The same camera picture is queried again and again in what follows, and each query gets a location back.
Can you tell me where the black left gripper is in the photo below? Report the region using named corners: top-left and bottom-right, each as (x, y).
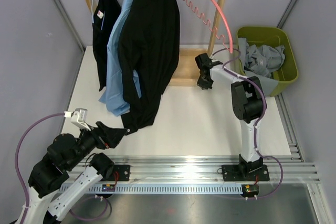
top-left (66, 121), bottom-right (128, 170)

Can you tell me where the grey shirt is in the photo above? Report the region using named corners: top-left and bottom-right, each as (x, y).
top-left (238, 38), bottom-right (285, 97)

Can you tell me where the pink wavy hanger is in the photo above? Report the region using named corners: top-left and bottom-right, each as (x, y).
top-left (178, 0), bottom-right (234, 54)

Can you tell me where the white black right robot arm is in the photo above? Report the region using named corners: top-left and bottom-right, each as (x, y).
top-left (195, 53), bottom-right (270, 182)

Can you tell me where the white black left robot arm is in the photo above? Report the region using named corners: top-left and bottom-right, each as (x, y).
top-left (16, 121), bottom-right (128, 223)

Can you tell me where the light blue shirt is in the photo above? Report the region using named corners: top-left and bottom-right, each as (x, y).
top-left (99, 0), bottom-right (133, 116)

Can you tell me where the black long-sleeve shirt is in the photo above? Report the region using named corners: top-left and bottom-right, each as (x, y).
top-left (118, 0), bottom-right (180, 133)

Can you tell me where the black t-shirt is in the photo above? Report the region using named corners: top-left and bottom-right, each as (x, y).
top-left (92, 0), bottom-right (121, 91)

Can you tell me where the wooden clothes rack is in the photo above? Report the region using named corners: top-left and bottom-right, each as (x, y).
top-left (85, 0), bottom-right (233, 87)

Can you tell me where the green plastic basket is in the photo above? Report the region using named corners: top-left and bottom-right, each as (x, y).
top-left (236, 26), bottom-right (299, 97)

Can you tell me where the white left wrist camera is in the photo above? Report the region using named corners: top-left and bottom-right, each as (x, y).
top-left (64, 108), bottom-right (91, 131)

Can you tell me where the white slotted cable duct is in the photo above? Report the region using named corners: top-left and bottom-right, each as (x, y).
top-left (46, 184), bottom-right (244, 195)

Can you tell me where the aluminium rail frame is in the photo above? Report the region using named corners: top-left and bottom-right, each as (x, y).
top-left (26, 0), bottom-right (336, 224)

